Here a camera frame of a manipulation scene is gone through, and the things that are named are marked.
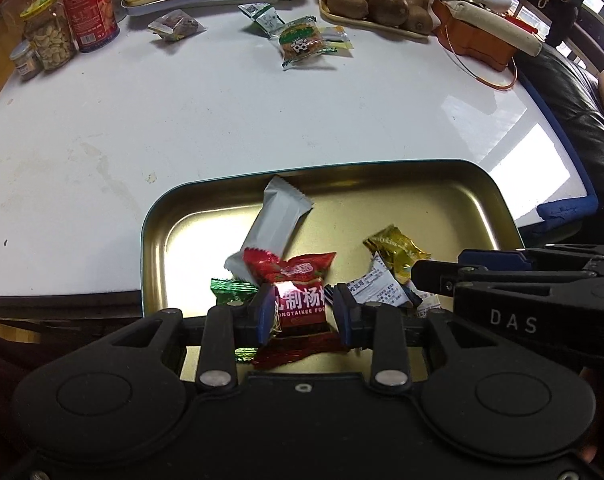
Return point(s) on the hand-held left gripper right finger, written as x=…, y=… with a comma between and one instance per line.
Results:
x=342, y=310

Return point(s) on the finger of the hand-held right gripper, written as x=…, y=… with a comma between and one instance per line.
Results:
x=491, y=258
x=436, y=277

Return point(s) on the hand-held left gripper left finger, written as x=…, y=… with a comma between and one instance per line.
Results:
x=264, y=310

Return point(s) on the red snack packet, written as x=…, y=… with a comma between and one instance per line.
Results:
x=302, y=305

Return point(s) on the green foil candy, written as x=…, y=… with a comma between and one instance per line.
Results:
x=227, y=290

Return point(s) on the gold foil candy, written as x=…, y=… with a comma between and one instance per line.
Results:
x=396, y=247

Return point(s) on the blue-rimmed gold tin tray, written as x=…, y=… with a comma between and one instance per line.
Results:
x=431, y=210

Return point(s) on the silver yellow snack packet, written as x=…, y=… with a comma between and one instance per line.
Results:
x=339, y=37

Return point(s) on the green cow print biscuit packet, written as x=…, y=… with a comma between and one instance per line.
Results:
x=302, y=40

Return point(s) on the green white snack packet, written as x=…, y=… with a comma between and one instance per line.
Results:
x=262, y=19

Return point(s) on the clear packet of brown nuts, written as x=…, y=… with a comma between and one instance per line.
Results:
x=174, y=25

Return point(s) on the black sofa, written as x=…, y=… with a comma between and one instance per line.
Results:
x=581, y=125

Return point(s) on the orange bag with white device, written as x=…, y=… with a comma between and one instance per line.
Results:
x=474, y=45

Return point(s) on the cream fabric roll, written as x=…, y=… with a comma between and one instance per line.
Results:
x=496, y=27

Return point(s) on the beige foam fruit tray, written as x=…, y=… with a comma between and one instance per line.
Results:
x=371, y=27

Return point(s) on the glass jar of cashews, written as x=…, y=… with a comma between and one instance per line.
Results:
x=49, y=40

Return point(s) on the small glass jar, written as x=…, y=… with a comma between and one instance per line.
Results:
x=26, y=60

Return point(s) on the red tin can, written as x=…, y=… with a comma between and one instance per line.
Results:
x=87, y=5

